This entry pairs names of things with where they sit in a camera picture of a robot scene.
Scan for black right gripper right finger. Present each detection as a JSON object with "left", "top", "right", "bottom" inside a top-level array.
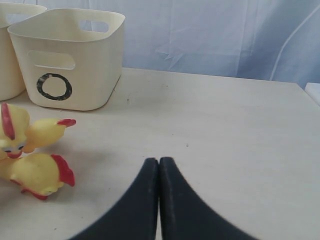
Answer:
[{"left": 159, "top": 157, "right": 255, "bottom": 240}]

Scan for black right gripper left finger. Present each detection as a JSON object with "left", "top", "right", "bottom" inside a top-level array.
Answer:
[{"left": 72, "top": 158, "right": 159, "bottom": 240}]

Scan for yellow rubber chicken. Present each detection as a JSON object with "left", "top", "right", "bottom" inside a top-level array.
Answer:
[
  {"left": 0, "top": 102, "right": 30, "bottom": 160},
  {"left": 22, "top": 118, "right": 77, "bottom": 154},
  {"left": 0, "top": 153, "right": 76, "bottom": 201}
]

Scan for cream bin marked O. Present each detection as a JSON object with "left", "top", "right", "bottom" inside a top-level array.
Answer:
[{"left": 7, "top": 8, "right": 125, "bottom": 111}]

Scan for cream bin marked X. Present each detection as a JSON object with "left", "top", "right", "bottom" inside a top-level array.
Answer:
[{"left": 0, "top": 2, "right": 47, "bottom": 101}]

